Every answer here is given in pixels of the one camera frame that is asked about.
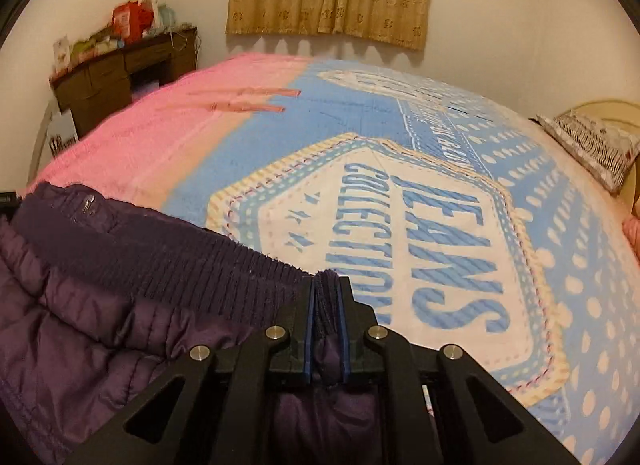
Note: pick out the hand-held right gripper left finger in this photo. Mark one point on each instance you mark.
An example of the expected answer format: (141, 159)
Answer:
(309, 335)

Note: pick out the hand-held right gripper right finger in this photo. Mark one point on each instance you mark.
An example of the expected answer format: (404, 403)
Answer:
(344, 335)

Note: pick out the purple quilted jacket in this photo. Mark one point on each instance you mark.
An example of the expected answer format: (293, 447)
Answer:
(100, 305)

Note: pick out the blue polka dot printed bedsheet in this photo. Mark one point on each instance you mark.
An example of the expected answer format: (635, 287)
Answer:
(450, 170)

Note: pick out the pink fleece blanket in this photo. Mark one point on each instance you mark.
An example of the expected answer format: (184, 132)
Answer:
(150, 130)

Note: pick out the pink folded quilt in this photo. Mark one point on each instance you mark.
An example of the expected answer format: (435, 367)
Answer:
(634, 235)

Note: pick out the white patterned pillow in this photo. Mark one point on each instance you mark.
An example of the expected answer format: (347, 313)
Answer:
(595, 145)

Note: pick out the white paper bag black print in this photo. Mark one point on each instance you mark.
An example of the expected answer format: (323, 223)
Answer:
(62, 132)

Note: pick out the dark wooden desk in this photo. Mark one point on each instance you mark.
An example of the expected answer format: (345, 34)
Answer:
(100, 90)

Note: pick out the green cloth item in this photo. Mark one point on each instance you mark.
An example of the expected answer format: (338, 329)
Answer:
(95, 47)

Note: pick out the red gift bag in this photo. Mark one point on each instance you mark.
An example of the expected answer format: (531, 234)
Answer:
(127, 20)

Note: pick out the white card box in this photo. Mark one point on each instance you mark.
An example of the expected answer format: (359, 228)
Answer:
(61, 52)

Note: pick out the white curved frame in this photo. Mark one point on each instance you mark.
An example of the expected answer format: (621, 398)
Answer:
(40, 140)

